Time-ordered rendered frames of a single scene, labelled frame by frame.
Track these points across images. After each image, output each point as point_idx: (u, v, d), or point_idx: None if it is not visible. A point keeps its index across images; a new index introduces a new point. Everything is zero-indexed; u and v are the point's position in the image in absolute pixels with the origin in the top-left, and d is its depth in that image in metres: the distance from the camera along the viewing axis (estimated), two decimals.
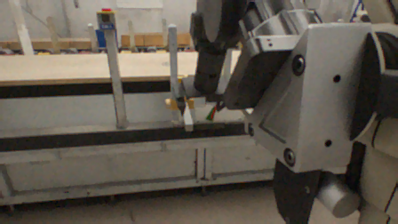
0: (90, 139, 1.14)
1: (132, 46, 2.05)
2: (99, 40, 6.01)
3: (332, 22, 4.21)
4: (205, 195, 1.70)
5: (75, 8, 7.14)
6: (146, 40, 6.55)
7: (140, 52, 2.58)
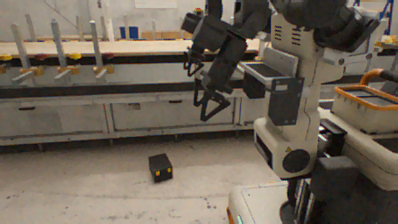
0: (179, 86, 1.89)
1: (181, 36, 2.80)
2: (123, 36, 6.77)
3: None
4: (238, 137, 2.46)
5: (98, 8, 7.90)
6: (163, 36, 7.30)
7: None
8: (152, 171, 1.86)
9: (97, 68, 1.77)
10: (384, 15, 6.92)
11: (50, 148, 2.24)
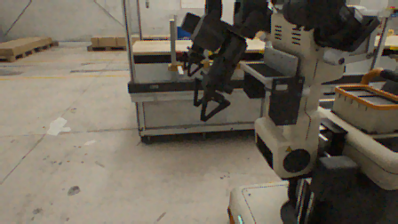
0: (358, 78, 2.08)
1: None
2: (178, 36, 6.95)
3: (397, 19, 5.15)
4: None
5: (146, 8, 8.09)
6: None
7: None
8: None
9: None
10: None
11: (211, 137, 2.43)
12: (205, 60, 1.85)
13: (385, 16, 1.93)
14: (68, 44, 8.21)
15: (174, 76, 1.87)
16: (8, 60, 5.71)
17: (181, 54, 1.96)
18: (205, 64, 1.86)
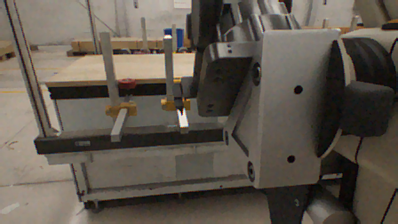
0: None
1: None
2: None
3: None
4: None
5: (134, 8, 7.32)
6: None
7: None
8: None
9: None
10: None
11: (192, 198, 1.66)
12: (170, 97, 1.08)
13: None
14: (49, 48, 7.44)
15: None
16: None
17: (134, 84, 1.19)
18: (170, 105, 1.09)
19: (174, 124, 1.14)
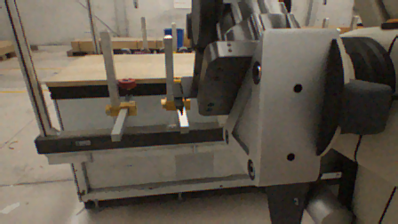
0: None
1: None
2: None
3: None
4: None
5: (134, 8, 7.32)
6: None
7: None
8: None
9: None
10: None
11: (192, 197, 1.67)
12: (170, 97, 1.09)
13: None
14: (49, 48, 7.44)
15: None
16: None
17: (134, 84, 1.19)
18: (170, 105, 1.09)
19: (174, 124, 1.14)
